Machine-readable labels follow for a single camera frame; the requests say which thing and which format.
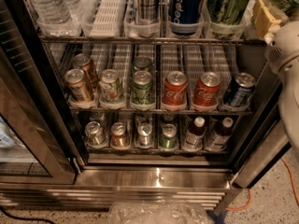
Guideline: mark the clear water bottle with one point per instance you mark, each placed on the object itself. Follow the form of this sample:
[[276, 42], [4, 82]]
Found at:
[[54, 17]]

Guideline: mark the silver green can bottom shelf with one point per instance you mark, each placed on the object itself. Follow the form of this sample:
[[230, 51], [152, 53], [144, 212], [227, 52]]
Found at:
[[95, 133]]

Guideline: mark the brown bottle left white cap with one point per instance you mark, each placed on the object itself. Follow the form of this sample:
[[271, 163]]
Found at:
[[194, 135]]

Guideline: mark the steel fridge door right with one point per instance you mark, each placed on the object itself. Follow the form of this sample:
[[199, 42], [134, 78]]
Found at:
[[274, 145]]

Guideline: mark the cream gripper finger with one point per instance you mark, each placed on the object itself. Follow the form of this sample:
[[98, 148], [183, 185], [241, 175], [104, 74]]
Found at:
[[262, 26], [273, 14]]

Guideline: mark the green can middle shelf rear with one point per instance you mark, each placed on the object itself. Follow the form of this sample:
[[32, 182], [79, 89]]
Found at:
[[142, 63]]

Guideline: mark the dark blue can middle shelf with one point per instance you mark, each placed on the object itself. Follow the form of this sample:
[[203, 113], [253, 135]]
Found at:
[[239, 90]]

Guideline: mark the glass fridge door left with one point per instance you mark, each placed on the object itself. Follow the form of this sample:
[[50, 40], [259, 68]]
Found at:
[[33, 107]]

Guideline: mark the brown bottle white cap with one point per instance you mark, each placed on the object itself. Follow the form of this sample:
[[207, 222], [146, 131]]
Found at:
[[220, 135], [194, 135]]

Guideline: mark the red Coca-Cola can right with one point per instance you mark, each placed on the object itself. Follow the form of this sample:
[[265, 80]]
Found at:
[[206, 89]]

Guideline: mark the white green soda can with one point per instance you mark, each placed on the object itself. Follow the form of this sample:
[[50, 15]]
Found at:
[[111, 86]]

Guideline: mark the stainless steel fridge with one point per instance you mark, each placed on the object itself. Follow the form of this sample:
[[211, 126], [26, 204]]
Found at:
[[109, 175]]

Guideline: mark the red Coca-Cola can left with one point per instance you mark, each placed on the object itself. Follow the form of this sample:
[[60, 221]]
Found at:
[[175, 85]]

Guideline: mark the blue Pepsi can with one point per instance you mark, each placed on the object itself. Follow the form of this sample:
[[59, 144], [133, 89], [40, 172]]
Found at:
[[184, 16]]

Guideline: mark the gold can rear left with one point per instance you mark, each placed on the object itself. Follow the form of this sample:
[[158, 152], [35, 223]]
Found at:
[[86, 64]]

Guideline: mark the green can middle shelf front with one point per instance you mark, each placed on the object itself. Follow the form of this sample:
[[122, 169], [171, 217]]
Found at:
[[142, 88]]

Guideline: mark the green can top shelf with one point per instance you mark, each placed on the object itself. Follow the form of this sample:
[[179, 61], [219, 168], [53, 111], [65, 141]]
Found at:
[[226, 12]]

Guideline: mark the brown bottle right white cap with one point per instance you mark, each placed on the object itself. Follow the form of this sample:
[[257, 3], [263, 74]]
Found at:
[[220, 135]]

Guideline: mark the white rounded gripper body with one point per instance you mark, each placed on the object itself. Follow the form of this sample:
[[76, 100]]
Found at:
[[285, 44]]

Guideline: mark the gold can front left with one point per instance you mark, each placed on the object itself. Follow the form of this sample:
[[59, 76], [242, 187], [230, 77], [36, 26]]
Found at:
[[77, 83]]

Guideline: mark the red coca-cola can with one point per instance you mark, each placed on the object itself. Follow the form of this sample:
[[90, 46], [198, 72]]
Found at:
[[206, 89], [175, 85]]

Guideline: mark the clear plastic bag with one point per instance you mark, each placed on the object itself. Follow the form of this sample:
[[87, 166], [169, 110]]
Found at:
[[157, 213]]

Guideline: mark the gold can bottom shelf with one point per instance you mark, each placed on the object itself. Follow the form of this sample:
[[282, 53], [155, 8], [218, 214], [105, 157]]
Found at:
[[119, 135]]

